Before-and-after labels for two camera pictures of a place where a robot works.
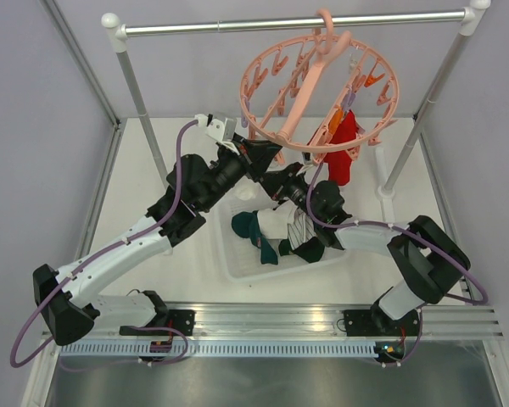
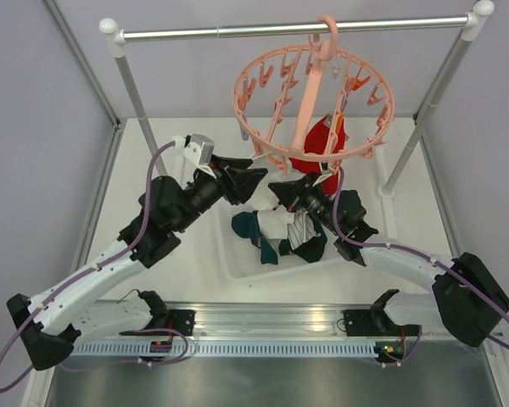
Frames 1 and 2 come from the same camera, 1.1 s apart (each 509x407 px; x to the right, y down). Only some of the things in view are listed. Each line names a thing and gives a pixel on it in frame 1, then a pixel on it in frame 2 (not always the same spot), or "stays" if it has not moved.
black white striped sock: x=300 y=229 stays
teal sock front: x=247 y=225 stays
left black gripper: x=260 y=154 → x=237 y=185
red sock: x=339 y=163 → x=317 y=134
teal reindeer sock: x=311 y=250 stays
